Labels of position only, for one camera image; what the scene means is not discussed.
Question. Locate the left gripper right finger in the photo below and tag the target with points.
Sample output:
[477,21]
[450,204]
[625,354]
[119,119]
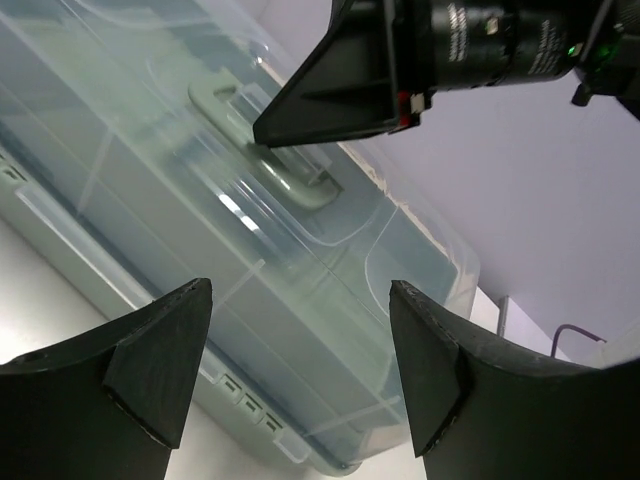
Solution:
[482,407]

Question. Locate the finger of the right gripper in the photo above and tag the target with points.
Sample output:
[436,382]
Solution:
[346,89]

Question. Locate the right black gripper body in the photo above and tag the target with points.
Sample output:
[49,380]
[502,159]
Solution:
[465,45]

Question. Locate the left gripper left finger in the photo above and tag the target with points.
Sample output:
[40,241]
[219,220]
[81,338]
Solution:
[110,403]

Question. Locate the green toolbox with clear lid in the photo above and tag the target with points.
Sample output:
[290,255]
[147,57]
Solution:
[128,161]

